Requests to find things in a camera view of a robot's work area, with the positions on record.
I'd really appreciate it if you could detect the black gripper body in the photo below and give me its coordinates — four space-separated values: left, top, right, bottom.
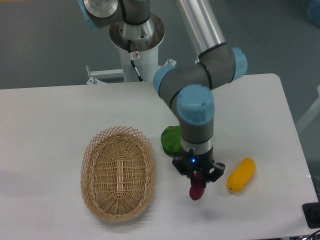
181 147 214 179

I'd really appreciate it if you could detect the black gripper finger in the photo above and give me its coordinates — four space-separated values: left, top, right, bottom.
172 156 193 184
201 161 225 188

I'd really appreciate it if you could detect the purple sweet potato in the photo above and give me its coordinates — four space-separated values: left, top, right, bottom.
189 171 205 201

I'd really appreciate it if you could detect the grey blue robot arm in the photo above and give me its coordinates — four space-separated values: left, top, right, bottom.
78 0 248 188

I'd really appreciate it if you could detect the yellow mango toy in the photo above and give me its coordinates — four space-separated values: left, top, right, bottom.
226 157 256 193

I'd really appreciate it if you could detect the green bok choy toy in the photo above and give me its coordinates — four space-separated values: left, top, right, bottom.
160 125 183 158

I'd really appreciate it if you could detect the woven wicker basket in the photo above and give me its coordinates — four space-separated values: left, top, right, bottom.
80 126 157 223

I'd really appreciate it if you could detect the black device at table edge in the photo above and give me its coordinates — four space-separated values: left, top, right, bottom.
302 202 320 229

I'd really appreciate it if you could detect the blue object top right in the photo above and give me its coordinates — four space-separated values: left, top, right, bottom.
307 0 320 27

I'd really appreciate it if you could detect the white frame at right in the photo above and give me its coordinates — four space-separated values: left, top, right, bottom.
295 85 320 134

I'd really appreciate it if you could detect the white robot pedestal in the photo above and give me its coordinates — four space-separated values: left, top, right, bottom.
86 13 165 84

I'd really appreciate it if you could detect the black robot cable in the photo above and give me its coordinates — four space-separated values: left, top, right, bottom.
127 39 145 83

